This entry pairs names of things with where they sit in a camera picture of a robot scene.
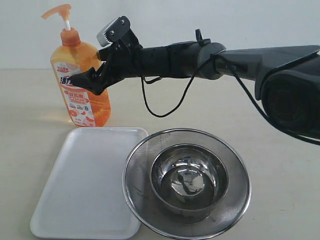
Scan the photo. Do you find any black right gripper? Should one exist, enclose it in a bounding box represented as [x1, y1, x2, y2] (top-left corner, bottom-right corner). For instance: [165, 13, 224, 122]
[71, 32, 143, 96]

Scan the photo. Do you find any orange pump soap bottle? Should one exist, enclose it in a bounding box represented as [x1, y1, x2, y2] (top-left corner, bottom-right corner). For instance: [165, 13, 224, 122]
[41, 4, 111, 127]

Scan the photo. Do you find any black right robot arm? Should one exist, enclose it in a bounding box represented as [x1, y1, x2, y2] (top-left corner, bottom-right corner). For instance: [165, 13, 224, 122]
[70, 30, 320, 144]

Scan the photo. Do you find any small stainless steel bowl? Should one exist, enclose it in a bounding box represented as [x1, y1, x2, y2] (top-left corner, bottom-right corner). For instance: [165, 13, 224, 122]
[149, 143, 229, 219]

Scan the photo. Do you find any white rectangular plastic tray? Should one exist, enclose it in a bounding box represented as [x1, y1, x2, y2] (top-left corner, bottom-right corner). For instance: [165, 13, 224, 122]
[29, 127, 148, 240]

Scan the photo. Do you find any steel mesh strainer basket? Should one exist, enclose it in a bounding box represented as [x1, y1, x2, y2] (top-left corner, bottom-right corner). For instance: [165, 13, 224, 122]
[122, 128, 252, 240]

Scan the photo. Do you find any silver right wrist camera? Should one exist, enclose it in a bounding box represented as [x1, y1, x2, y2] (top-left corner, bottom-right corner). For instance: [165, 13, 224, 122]
[96, 16, 131, 47]

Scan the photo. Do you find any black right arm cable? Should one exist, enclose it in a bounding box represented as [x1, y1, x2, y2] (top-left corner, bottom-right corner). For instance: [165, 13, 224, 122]
[139, 53, 320, 146]

